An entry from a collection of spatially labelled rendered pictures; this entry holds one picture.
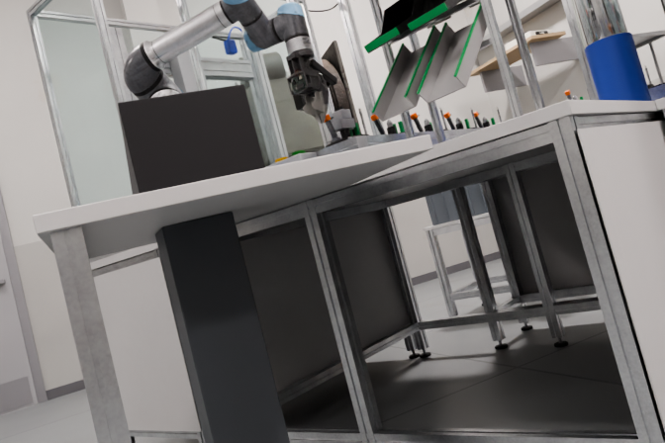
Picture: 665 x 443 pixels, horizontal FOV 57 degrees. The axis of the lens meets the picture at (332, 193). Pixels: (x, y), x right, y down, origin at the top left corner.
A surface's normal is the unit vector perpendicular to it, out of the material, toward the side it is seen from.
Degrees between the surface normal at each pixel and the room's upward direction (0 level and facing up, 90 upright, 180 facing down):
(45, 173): 90
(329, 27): 90
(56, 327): 90
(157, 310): 90
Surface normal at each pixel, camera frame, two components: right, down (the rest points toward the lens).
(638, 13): -0.90, 0.21
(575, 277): -0.63, 0.11
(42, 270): 0.36, -0.15
